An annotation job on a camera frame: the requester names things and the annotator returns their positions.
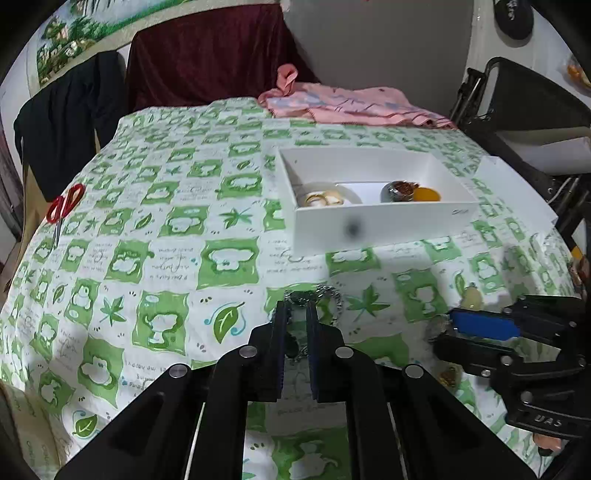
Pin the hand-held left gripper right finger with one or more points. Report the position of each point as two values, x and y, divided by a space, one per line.
316 350

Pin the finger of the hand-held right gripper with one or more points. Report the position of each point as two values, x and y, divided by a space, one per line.
466 356
485 324

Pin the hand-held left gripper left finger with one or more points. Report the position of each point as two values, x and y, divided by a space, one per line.
280 350

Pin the amber pendant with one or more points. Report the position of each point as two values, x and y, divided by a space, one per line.
427 195

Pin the white cardboard box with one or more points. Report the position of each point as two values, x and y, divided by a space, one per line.
383 221

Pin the gold rings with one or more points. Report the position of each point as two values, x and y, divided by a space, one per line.
319 199

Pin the person's right hand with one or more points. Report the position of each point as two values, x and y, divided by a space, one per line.
547 444

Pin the pale yellow jade pendant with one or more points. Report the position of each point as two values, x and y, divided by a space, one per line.
471 298

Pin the white box lid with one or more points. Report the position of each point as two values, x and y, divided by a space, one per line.
517 189

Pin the green printed tablecloth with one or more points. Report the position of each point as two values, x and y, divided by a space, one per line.
161 258

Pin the white paper roll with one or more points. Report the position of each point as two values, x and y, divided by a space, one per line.
547 148

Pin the black folding chair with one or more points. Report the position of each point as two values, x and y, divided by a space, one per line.
531 99

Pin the pink cloth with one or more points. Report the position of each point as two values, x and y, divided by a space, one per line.
351 108

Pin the hanging plastic fruit bag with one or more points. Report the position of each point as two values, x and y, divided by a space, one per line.
579 71

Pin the dark red velvet cloth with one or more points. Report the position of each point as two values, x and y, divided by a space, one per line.
207 55

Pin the black racket bag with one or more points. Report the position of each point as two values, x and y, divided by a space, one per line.
513 18

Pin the black jacket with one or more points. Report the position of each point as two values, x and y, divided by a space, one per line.
69 120

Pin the waterfall landscape painting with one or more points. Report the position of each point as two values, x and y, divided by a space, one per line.
83 32

